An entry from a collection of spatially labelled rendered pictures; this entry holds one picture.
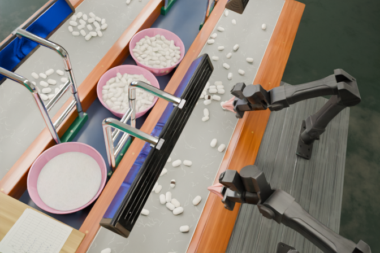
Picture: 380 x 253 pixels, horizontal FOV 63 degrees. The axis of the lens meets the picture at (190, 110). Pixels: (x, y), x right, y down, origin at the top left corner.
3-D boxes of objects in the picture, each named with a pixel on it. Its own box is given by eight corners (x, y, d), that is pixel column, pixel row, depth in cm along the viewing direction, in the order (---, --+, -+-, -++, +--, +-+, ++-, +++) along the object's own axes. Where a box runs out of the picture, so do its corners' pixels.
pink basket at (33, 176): (100, 145, 128) (98, 134, 120) (115, 207, 116) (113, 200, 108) (31, 161, 120) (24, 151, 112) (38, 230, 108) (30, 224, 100)
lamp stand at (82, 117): (88, 118, 134) (71, 45, 97) (60, 156, 123) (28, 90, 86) (50, 100, 136) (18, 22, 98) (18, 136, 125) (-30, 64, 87)
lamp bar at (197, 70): (213, 70, 111) (217, 57, 105) (126, 239, 77) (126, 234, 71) (193, 62, 112) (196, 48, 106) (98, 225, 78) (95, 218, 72)
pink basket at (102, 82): (160, 81, 151) (162, 68, 143) (155, 128, 136) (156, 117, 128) (104, 74, 148) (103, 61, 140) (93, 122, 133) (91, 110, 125)
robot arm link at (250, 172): (231, 178, 92) (263, 191, 83) (249, 160, 96) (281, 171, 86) (242, 205, 97) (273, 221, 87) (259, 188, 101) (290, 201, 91)
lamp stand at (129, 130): (172, 157, 130) (188, 96, 93) (150, 199, 119) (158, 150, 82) (132, 138, 132) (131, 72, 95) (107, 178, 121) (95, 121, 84)
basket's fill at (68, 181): (113, 170, 122) (112, 165, 118) (80, 224, 110) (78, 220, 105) (64, 147, 124) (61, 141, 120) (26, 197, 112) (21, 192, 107)
